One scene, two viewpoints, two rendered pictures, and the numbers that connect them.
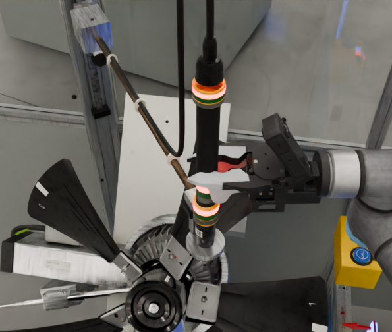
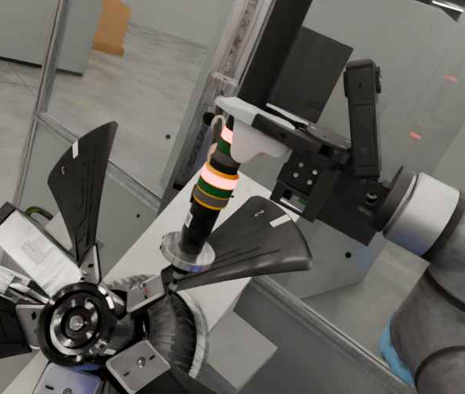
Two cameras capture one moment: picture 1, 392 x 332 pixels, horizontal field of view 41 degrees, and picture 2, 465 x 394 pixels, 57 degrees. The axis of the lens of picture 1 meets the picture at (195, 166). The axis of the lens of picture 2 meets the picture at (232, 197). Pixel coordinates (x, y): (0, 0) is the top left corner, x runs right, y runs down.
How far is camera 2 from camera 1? 0.53 m
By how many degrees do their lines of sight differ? 27
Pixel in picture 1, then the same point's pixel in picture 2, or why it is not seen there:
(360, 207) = (423, 291)
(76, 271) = (44, 268)
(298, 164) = (372, 138)
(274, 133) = (363, 62)
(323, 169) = (401, 175)
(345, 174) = (431, 196)
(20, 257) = (8, 225)
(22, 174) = not seen: hidden behind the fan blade
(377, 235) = (437, 335)
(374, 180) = not seen: outside the picture
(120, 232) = (116, 274)
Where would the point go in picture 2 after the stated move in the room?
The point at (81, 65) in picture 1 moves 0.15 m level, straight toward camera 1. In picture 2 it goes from (191, 131) to (177, 144)
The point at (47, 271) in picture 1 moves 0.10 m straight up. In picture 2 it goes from (19, 252) to (28, 210)
